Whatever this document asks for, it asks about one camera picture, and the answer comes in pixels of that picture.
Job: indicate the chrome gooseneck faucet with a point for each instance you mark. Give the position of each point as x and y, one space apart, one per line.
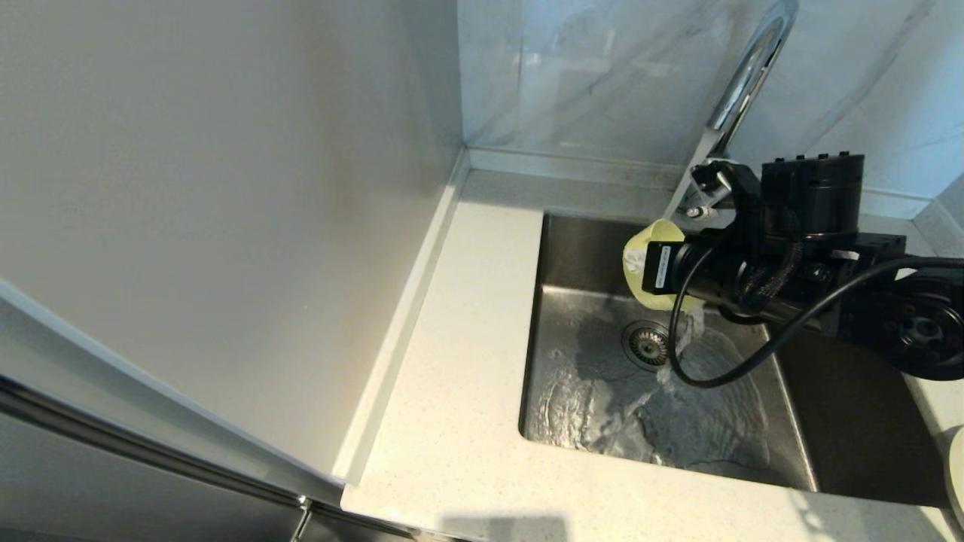
753 68

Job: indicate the tall grey cabinet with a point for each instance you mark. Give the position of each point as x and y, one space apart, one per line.
226 188

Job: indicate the yellow plastic bowl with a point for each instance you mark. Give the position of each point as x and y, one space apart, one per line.
640 290

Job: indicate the stainless steel sink basin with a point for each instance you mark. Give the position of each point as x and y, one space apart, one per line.
572 256

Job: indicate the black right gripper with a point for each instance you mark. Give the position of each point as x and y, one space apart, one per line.
708 275

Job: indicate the white ceramic bowl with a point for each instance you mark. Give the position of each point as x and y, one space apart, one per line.
956 474

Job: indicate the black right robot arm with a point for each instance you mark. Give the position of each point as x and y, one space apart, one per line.
813 192

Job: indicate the round metal drain strainer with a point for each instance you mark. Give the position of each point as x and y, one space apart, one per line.
644 346

